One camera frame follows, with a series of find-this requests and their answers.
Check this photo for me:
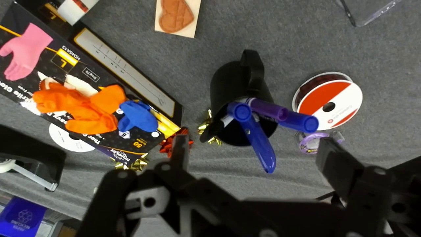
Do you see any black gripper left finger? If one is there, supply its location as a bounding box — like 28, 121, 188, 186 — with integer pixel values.
77, 129, 208, 237

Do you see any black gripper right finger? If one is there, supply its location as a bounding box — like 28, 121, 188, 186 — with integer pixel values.
315, 137, 421, 237

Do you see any purple pen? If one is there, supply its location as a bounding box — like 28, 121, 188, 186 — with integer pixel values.
248, 96, 321, 134

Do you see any purple ribbon loop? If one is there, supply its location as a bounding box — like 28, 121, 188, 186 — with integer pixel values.
299, 131, 346, 156

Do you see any orange rubber glove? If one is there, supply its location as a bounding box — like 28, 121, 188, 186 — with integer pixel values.
32, 83, 129, 136

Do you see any red white ribbon spool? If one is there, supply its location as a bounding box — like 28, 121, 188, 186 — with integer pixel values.
291, 71, 365, 132

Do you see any black glove box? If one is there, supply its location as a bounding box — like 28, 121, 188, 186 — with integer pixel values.
0, 0, 183, 166

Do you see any blue printed box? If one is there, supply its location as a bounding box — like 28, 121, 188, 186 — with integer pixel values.
0, 196, 48, 237

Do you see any black mug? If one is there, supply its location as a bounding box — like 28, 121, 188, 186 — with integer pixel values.
199, 49, 279, 148

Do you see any wooden heart stamp block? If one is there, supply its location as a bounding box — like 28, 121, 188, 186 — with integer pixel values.
154, 0, 203, 40

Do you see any grey tablecloth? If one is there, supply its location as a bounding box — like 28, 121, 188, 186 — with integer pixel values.
0, 0, 421, 221

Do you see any small clear acrylic stand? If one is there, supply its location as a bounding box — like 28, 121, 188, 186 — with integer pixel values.
337, 0, 406, 29

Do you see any small white roll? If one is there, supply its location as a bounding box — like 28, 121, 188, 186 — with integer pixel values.
57, 0, 100, 26

